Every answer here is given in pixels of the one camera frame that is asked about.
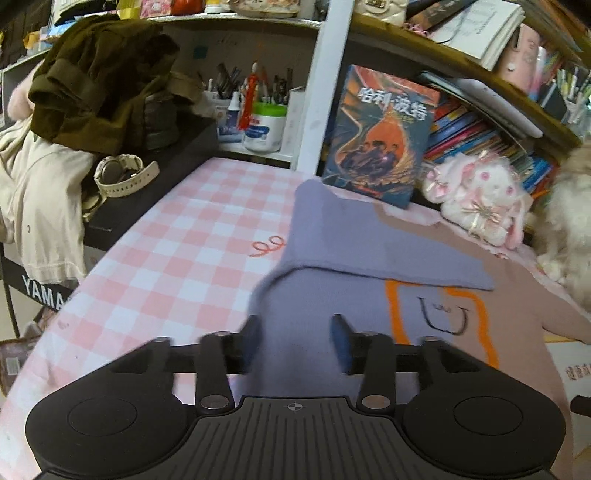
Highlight bunch of pens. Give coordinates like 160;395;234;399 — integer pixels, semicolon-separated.
198;60;296;105

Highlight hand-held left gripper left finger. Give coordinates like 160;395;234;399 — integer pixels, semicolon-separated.
111;316;262;414

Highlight white pink plush bunny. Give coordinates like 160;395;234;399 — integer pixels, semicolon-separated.
422;150;533;253

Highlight white shelf post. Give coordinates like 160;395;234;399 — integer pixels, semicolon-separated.
295;0;354;177

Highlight pink instant camera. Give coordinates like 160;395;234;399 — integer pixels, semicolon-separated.
501;23;544;94

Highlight white tablet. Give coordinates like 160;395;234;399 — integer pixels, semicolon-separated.
418;71;546;139

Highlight white quilted handbag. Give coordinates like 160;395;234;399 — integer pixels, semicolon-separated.
355;0;410;25

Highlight blue orange fantasy book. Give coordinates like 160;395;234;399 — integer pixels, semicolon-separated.
322;65;442;210

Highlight olive green jacket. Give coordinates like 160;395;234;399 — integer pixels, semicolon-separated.
28;14;206;153

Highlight white carton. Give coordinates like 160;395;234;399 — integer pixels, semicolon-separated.
280;88;306;156

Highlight pastel marker pens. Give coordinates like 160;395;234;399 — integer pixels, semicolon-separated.
531;46;591;126

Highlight row of colourful books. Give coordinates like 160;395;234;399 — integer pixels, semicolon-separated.
422;99;562;195

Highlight fluffy cream cat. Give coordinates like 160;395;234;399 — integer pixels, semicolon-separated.
536;143;591;320

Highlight wooden shelf board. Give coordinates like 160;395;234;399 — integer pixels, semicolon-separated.
161;11;583;149

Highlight purple and tan sweater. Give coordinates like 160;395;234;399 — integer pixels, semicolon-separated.
247;179;591;462

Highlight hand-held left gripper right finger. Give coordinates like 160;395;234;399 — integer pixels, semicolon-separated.
332;314;481;413

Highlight white wristwatch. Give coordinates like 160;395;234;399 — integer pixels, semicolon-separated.
93;154;160;199

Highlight red tassel ornament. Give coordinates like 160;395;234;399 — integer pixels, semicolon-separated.
237;62;260;133

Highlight cream garment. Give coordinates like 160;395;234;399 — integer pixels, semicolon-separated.
0;115;100;285

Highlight white canister green lid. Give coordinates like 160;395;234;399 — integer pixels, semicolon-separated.
243;102;290;154

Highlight stack of paper notebooks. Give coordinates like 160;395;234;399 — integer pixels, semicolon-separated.
429;0;527;71

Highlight black electric piano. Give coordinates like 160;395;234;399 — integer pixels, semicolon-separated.
0;117;219;337

